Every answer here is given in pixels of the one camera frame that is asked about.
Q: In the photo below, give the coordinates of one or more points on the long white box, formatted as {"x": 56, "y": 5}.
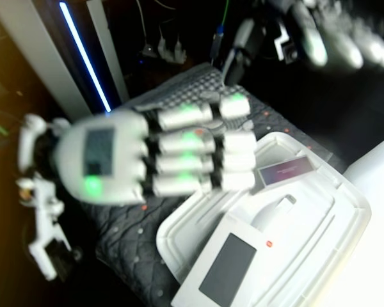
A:
{"x": 236, "y": 227}

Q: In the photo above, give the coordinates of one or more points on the small purple box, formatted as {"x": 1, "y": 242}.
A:
{"x": 284, "y": 171}

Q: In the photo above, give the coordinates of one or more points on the white power strip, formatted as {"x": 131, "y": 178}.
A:
{"x": 150, "y": 51}

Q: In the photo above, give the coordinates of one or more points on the white plastic lid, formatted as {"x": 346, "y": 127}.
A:
{"x": 332, "y": 224}

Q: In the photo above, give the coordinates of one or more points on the grey printed quilt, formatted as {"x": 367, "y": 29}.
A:
{"x": 128, "y": 230}

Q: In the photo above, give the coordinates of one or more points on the blue white light strip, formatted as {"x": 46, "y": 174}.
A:
{"x": 83, "y": 54}

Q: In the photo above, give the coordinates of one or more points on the white plug adapter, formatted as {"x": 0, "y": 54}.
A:
{"x": 163, "y": 44}
{"x": 179, "y": 49}

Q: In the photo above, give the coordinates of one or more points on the white storage container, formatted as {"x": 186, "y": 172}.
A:
{"x": 380, "y": 179}

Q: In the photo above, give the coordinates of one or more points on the narrow white post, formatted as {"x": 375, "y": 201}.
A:
{"x": 107, "y": 41}

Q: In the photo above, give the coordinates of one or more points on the wide white post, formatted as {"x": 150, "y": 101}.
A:
{"x": 35, "y": 41}

